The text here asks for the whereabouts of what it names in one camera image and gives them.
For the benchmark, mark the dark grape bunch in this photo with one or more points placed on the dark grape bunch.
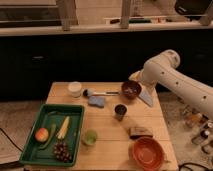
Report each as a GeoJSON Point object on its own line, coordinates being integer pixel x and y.
{"type": "Point", "coordinates": [61, 152]}

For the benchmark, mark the green chili pepper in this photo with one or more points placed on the green chili pepper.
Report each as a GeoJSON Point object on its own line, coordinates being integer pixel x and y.
{"type": "Point", "coordinates": [52, 132]}

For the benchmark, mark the red yellow apple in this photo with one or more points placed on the red yellow apple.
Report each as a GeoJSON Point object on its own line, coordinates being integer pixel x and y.
{"type": "Point", "coordinates": [42, 135]}

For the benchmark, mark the grey triangular cloth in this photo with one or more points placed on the grey triangular cloth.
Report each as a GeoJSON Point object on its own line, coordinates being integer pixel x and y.
{"type": "Point", "coordinates": [146, 97]}

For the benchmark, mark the green plastic cup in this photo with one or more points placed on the green plastic cup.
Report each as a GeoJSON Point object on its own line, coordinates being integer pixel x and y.
{"type": "Point", "coordinates": [89, 137]}

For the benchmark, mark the yellow corn cob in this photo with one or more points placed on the yellow corn cob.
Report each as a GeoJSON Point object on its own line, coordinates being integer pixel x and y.
{"type": "Point", "coordinates": [63, 130]}

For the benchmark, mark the dark brown sponge block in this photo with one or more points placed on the dark brown sponge block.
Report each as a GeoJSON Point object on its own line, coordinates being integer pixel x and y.
{"type": "Point", "coordinates": [137, 132]}

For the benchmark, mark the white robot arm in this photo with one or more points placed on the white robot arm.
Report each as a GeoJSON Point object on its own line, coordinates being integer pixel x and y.
{"type": "Point", "coordinates": [161, 69]}

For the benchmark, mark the dark red bowl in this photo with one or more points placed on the dark red bowl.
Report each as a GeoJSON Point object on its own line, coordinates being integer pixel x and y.
{"type": "Point", "coordinates": [131, 89]}

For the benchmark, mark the dark metal cup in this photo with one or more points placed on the dark metal cup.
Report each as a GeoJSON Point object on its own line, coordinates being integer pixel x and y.
{"type": "Point", "coordinates": [120, 111]}

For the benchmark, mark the green plastic tray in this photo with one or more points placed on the green plastic tray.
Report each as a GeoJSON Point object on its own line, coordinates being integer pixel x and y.
{"type": "Point", "coordinates": [55, 136]}

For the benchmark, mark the dish brush with white handle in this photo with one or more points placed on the dish brush with white handle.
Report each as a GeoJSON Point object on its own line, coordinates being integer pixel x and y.
{"type": "Point", "coordinates": [91, 92]}

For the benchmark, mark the white cup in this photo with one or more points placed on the white cup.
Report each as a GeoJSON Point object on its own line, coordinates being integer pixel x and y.
{"type": "Point", "coordinates": [75, 88]}

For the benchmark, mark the orange terracotta bowl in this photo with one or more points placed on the orange terracotta bowl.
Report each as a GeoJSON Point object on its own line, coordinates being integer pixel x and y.
{"type": "Point", "coordinates": [148, 154]}

